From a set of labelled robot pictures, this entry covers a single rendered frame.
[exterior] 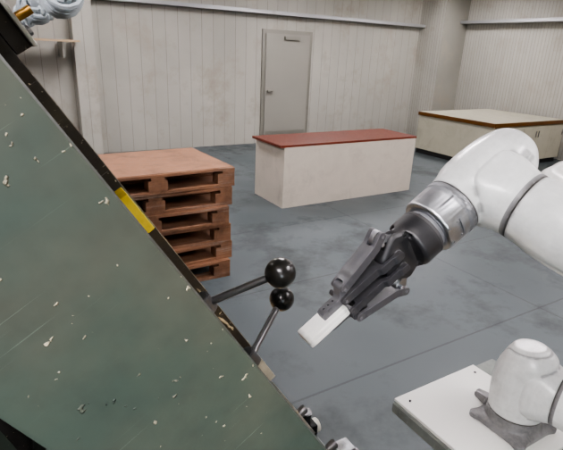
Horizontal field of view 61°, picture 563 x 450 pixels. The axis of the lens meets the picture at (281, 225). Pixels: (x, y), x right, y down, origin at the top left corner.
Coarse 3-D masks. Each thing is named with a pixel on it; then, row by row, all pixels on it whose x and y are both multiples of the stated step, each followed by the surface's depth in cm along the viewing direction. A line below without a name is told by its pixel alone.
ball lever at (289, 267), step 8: (272, 264) 56; (280, 264) 56; (288, 264) 56; (272, 272) 56; (280, 272) 56; (288, 272) 56; (256, 280) 58; (264, 280) 58; (272, 280) 56; (280, 280) 56; (288, 280) 56; (232, 288) 59; (240, 288) 58; (248, 288) 58; (208, 296) 59; (216, 296) 59; (224, 296) 59; (208, 304) 59; (216, 304) 60
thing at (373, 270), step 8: (392, 256) 66; (400, 256) 66; (376, 264) 66; (384, 264) 65; (392, 264) 66; (368, 272) 66; (376, 272) 66; (384, 272) 66; (360, 280) 65; (368, 280) 65; (352, 288) 65; (360, 288) 65; (344, 296) 64; (352, 296) 65; (344, 304) 64
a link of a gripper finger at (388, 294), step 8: (384, 288) 70; (392, 288) 70; (408, 288) 70; (376, 296) 69; (384, 296) 68; (392, 296) 69; (368, 304) 68; (376, 304) 68; (384, 304) 69; (360, 312) 67; (368, 312) 67; (360, 320) 67
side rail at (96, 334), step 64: (0, 64) 18; (0, 128) 19; (0, 192) 20; (64, 192) 21; (0, 256) 20; (64, 256) 22; (128, 256) 23; (0, 320) 21; (64, 320) 23; (128, 320) 24; (192, 320) 26; (0, 384) 22; (64, 384) 24; (128, 384) 26; (192, 384) 28; (256, 384) 31; (64, 448) 25; (128, 448) 27; (192, 448) 30; (256, 448) 32; (320, 448) 36
